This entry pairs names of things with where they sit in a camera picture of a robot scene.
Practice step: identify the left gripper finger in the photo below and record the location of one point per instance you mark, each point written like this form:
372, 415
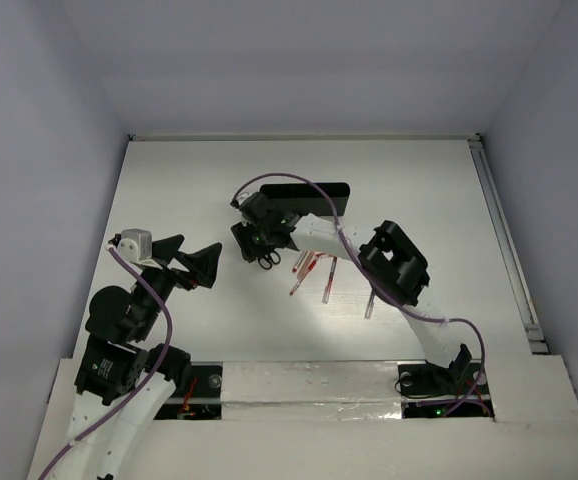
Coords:
168, 248
202, 266

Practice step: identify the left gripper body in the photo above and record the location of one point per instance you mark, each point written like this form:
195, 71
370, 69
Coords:
173, 270

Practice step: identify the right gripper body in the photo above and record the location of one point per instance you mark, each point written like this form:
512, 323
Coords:
259, 237

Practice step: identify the black handled scissors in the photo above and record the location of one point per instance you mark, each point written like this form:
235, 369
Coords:
268, 260

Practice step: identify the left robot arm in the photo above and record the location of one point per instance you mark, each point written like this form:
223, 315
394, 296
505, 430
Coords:
129, 367

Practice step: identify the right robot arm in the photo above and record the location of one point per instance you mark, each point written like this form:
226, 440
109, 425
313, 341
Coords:
396, 267

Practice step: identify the black desk organizer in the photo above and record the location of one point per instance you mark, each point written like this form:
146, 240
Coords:
303, 198

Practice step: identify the white marker red cap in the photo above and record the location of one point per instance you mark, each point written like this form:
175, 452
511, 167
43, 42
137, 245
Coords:
300, 261

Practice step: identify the red gel pen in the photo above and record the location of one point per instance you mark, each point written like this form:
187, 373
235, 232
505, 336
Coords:
300, 279

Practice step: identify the red clip clear pen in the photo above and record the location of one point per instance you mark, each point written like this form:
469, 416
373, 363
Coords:
331, 275

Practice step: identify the blue clear pen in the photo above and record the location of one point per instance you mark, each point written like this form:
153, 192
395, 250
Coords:
370, 305

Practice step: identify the silver foil strip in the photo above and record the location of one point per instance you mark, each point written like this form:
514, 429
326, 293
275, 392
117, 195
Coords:
310, 391

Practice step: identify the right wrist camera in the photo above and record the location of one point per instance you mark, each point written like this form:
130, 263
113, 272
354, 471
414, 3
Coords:
238, 200

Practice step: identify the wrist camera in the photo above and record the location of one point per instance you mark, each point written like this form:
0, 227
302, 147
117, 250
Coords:
238, 200
133, 246

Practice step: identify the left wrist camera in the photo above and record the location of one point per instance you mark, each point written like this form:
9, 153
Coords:
133, 246

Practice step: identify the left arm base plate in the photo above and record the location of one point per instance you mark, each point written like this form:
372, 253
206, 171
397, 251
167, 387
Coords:
201, 400

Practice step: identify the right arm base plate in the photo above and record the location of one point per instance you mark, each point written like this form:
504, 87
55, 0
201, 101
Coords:
426, 393

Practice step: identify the aluminium side rail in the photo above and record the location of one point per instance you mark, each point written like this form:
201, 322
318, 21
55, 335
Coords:
533, 330

